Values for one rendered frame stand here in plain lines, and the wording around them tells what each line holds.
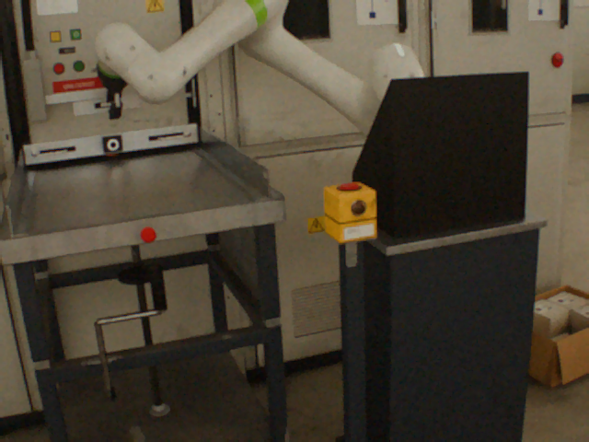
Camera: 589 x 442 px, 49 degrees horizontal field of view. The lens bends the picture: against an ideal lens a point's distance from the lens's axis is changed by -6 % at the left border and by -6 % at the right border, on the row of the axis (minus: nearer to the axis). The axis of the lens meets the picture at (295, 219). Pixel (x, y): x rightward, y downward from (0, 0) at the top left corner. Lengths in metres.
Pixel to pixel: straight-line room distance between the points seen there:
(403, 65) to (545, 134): 1.16
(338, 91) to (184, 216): 0.60
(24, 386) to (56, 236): 0.97
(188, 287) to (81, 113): 0.66
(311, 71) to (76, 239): 0.80
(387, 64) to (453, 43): 0.78
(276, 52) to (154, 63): 0.44
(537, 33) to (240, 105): 1.17
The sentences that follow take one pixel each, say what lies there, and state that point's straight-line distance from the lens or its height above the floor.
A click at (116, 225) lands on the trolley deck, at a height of 0.84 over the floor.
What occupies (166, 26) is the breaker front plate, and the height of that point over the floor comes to 1.24.
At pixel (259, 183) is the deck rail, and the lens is 1.55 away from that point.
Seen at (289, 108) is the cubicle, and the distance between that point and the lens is 2.17.
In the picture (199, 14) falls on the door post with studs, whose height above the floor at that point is 1.26.
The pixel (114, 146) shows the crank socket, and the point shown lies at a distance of 2.09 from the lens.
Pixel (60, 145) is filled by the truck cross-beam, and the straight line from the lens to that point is 2.11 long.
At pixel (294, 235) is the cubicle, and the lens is 2.26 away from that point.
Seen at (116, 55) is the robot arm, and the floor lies 1.18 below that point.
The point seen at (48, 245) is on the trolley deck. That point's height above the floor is 0.82.
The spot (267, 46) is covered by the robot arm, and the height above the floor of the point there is 1.16.
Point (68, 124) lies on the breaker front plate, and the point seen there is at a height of 0.97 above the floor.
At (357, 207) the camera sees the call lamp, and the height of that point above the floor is 0.87.
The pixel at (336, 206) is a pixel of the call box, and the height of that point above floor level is 0.87.
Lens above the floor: 1.23
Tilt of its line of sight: 17 degrees down
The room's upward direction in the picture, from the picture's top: 3 degrees counter-clockwise
